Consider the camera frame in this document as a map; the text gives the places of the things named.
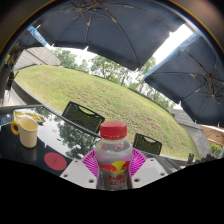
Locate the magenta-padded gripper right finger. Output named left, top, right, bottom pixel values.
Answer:
left=129, top=148, right=168, bottom=190

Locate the clear red-capped drink bottle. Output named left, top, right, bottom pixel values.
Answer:
left=94, top=120, right=134, bottom=192

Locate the flat round red coaster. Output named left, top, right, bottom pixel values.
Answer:
left=43, top=151, right=68, bottom=172

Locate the blue-trimmed patio umbrella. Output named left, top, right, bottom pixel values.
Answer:
left=26, top=24, right=48, bottom=47

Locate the yellow foil packet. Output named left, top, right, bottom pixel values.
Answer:
left=25, top=112, right=47, bottom=124
left=13, top=110, right=34, bottom=123

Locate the tan patio umbrella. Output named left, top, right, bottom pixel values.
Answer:
left=201, top=124, right=224, bottom=148

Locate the cream cup with yellow handle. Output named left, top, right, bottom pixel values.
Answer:
left=10, top=115, right=40, bottom=149

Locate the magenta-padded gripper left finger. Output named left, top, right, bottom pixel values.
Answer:
left=59, top=148, right=100, bottom=190

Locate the dark planter with green plant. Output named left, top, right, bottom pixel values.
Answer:
left=209, top=142, right=224, bottom=160

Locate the navy patio umbrella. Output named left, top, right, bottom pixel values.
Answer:
left=143, top=30, right=224, bottom=128
left=18, top=0, right=188, bottom=72

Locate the black wicker chair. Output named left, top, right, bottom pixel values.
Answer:
left=132, top=132, right=164, bottom=156
left=61, top=100, right=106, bottom=135

